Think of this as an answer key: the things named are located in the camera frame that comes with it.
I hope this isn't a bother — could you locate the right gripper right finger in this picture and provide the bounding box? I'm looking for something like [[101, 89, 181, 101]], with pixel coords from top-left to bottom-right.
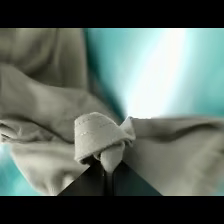
[[108, 160, 163, 197]]

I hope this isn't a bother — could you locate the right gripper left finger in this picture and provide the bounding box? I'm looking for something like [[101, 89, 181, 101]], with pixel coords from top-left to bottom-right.
[[57, 158, 110, 197]]

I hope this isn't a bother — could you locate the grey shirt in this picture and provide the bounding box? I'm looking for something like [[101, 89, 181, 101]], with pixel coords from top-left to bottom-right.
[[0, 27, 224, 197]]

